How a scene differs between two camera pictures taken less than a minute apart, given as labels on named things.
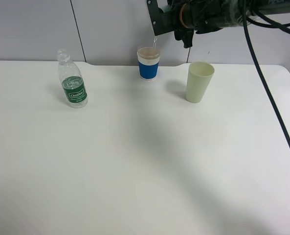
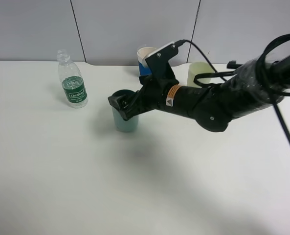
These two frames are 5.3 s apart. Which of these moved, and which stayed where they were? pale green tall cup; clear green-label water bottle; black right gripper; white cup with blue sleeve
Moved: black right gripper
Stayed: pale green tall cup; clear green-label water bottle; white cup with blue sleeve
